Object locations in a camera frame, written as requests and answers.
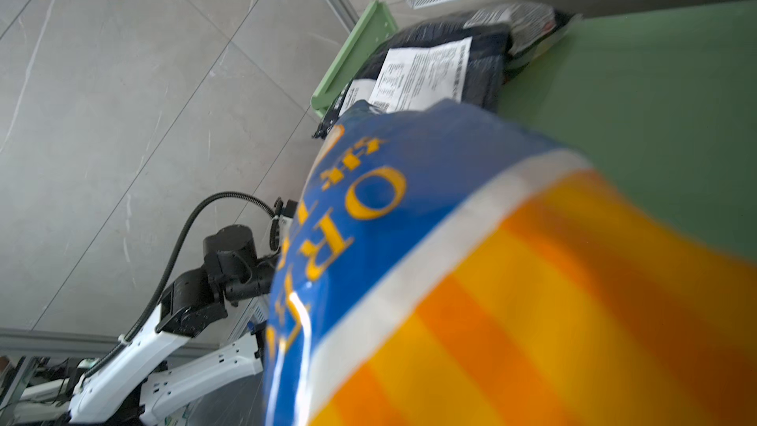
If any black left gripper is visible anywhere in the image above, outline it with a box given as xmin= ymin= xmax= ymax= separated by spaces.
xmin=156 ymin=225 xmax=278 ymax=337

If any blue orange shell pasta bag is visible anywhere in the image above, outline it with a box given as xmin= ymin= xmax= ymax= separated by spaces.
xmin=263 ymin=101 xmax=756 ymax=425

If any black pasta bag white label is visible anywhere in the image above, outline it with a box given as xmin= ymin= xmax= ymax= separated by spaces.
xmin=313 ymin=2 xmax=581 ymax=139

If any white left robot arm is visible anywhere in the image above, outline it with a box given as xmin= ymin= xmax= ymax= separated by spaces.
xmin=67 ymin=225 xmax=274 ymax=425

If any green wooden shelf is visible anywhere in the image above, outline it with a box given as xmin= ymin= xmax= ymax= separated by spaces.
xmin=288 ymin=36 xmax=741 ymax=278

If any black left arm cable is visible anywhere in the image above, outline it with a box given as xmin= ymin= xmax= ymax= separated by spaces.
xmin=82 ymin=190 xmax=279 ymax=380

